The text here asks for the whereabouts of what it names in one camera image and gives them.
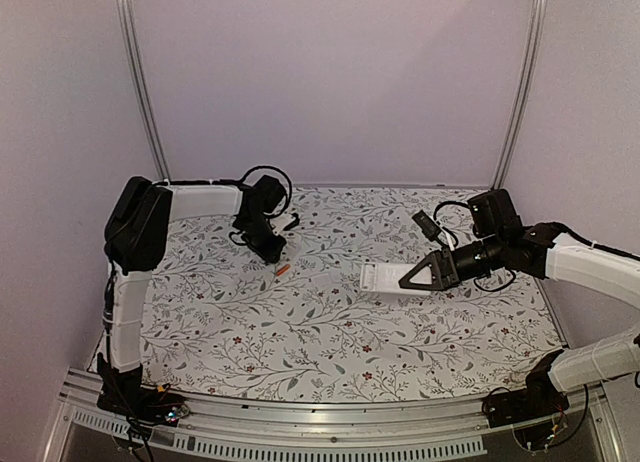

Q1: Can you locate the left aluminium frame post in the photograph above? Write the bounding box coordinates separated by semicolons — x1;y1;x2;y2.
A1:
115;0;171;181

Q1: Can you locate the white remote control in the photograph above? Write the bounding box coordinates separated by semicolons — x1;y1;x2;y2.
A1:
359;262;428;296

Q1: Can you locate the aluminium front rail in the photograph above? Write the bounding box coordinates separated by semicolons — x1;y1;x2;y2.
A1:
43;369;628;461

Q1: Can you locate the orange battery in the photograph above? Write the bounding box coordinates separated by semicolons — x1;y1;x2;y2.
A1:
276;264;291;277

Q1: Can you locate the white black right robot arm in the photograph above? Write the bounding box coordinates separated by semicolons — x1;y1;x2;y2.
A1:
399;189;639;418

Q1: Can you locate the right aluminium frame post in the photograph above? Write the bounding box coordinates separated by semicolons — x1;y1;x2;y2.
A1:
492;0;548;188

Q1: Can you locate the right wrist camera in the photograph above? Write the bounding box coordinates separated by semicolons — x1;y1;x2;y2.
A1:
412;211;458;250

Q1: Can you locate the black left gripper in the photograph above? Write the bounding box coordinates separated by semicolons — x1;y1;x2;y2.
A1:
238;215;287;263

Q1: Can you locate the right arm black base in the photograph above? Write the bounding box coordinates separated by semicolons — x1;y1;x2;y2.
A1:
481;350;569;428

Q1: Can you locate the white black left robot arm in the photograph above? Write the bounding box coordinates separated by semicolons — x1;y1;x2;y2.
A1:
97;165;299;422

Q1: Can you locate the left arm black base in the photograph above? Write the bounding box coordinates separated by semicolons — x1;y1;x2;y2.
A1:
97;366;190;426

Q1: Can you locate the aluminium frame post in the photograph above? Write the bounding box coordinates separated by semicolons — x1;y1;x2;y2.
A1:
115;0;171;181
492;0;548;188

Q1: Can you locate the floral patterned table mat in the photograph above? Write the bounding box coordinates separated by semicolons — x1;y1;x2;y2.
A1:
140;187;565;403

